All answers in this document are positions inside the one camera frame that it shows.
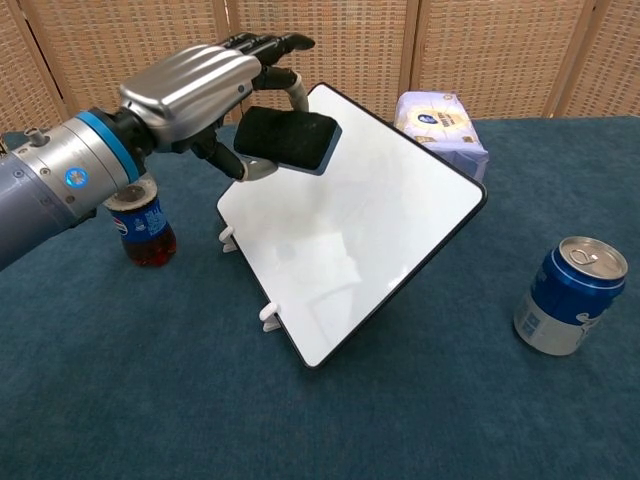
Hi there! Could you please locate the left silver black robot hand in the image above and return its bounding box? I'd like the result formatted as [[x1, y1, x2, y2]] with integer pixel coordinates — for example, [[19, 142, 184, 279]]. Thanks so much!
[[118, 31, 317, 184]]

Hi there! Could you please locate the black rectangular block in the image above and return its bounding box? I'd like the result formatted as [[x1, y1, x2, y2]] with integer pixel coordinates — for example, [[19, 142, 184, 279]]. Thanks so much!
[[234, 105, 344, 177]]

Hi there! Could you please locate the blue-capped drink bottle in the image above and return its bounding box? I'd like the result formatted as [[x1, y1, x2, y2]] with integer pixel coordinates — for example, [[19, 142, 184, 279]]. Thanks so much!
[[103, 182, 178, 268]]

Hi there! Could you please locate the white rectangular board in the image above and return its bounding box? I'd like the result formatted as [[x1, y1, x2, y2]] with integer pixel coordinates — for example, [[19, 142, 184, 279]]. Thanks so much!
[[217, 82, 489, 371]]

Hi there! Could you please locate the white tissue pack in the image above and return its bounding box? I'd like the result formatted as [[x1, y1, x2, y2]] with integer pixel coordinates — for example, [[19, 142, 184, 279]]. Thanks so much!
[[392, 90, 489, 184]]

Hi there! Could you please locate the woven wicker folding screen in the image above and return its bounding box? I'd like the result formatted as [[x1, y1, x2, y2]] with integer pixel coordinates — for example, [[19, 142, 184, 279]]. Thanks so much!
[[0, 0, 640, 137]]

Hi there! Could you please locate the blue felt table cover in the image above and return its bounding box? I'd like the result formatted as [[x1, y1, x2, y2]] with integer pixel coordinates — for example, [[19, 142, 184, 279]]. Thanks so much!
[[0, 115, 640, 480]]

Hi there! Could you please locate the blue drink can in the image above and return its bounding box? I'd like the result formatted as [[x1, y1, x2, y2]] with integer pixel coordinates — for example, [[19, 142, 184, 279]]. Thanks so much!
[[513, 235, 630, 357]]

